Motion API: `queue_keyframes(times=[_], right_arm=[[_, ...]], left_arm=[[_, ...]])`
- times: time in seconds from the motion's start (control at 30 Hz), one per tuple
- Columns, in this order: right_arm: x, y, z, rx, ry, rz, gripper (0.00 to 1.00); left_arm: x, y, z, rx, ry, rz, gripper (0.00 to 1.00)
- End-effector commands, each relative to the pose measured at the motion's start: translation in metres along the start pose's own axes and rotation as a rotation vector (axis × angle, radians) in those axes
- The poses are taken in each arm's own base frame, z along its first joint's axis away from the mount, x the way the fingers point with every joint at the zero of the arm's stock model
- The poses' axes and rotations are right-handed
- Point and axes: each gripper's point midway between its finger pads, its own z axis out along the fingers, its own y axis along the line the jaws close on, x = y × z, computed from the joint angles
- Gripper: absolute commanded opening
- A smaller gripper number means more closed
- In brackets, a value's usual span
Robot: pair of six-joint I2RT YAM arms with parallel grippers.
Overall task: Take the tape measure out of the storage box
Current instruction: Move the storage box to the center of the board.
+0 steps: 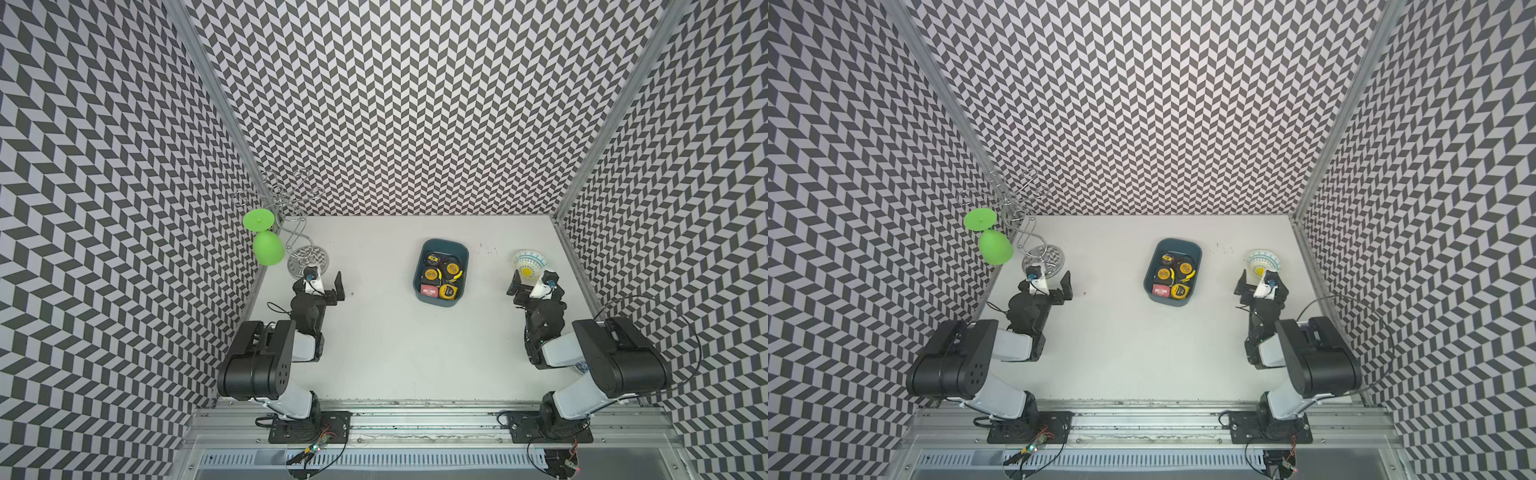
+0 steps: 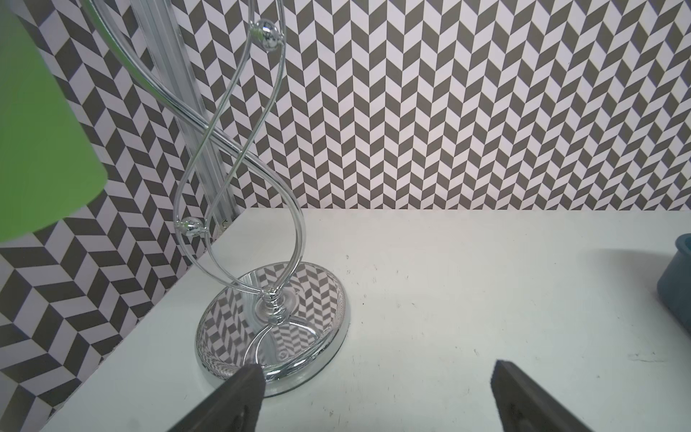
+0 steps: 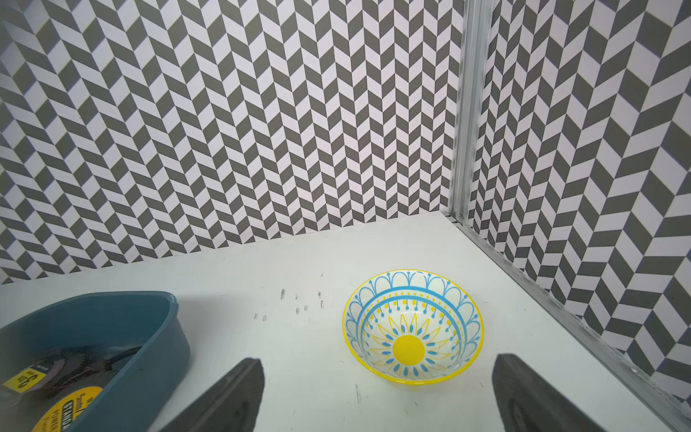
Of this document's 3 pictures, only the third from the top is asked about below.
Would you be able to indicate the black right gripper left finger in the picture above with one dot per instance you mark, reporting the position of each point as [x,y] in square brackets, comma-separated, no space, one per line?
[231,404]

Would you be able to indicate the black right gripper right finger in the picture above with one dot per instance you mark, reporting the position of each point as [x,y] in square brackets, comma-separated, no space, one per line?
[529,403]

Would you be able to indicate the black yellow standard tape measure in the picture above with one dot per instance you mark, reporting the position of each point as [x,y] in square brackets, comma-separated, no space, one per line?
[61,415]

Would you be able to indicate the teal plastic storage box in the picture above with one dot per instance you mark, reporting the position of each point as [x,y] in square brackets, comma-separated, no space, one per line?
[134,396]

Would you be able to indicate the yellow blue patterned bowl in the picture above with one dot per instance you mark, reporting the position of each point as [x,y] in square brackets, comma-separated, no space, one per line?
[413,327]

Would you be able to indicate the aluminium corner frame post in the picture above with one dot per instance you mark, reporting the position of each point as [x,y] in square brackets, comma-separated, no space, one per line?
[572,173]

